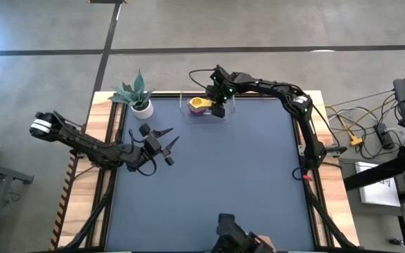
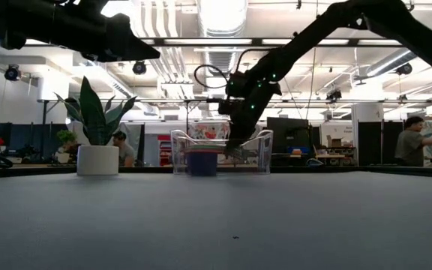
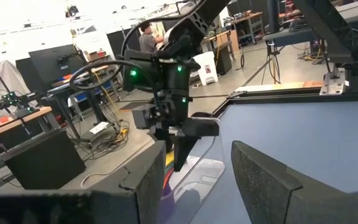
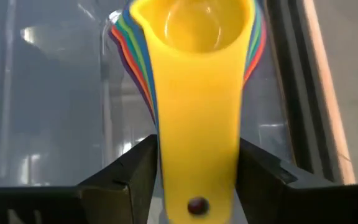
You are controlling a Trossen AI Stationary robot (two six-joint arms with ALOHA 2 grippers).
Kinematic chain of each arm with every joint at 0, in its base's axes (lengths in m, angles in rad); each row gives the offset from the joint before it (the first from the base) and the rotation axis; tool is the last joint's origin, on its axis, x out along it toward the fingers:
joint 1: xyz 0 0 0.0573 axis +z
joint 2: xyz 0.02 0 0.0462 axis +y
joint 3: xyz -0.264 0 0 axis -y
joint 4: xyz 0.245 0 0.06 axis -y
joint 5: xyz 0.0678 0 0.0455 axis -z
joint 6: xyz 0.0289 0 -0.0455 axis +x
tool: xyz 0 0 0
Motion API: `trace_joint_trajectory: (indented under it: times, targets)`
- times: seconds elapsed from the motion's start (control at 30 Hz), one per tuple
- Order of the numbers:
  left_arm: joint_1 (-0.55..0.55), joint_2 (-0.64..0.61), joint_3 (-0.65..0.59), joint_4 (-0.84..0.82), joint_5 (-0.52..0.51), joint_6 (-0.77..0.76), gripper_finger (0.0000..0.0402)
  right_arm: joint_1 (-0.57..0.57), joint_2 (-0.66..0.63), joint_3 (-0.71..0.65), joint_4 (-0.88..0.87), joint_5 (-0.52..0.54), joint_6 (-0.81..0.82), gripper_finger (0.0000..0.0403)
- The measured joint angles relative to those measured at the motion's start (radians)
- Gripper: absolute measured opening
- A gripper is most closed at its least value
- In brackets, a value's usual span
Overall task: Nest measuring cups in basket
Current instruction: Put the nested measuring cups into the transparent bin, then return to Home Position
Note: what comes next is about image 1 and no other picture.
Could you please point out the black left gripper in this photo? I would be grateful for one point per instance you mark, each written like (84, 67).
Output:
(149, 149)

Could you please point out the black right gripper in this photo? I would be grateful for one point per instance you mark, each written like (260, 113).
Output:
(225, 89)

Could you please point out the yellow measuring cup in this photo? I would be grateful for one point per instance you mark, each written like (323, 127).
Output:
(197, 102)

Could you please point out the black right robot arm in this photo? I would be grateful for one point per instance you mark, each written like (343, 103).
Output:
(308, 133)

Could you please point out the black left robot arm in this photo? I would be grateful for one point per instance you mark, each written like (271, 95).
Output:
(83, 142)

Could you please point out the clear plastic basket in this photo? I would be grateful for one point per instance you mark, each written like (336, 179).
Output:
(229, 117)

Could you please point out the green plant in white pot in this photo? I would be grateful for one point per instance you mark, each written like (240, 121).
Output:
(142, 110)

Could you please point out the black handheld device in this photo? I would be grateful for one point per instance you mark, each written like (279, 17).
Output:
(229, 228)

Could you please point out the yellow black hazard tape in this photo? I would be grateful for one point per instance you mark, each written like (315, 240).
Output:
(62, 211)

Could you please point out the person's hand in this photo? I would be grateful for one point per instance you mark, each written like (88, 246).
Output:
(266, 242)

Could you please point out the black power strip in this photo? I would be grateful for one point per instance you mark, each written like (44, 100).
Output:
(385, 135)

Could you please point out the white flat box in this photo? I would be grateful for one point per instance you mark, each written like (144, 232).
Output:
(378, 188)

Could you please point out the black table frame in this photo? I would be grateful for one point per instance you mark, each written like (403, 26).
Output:
(167, 94)

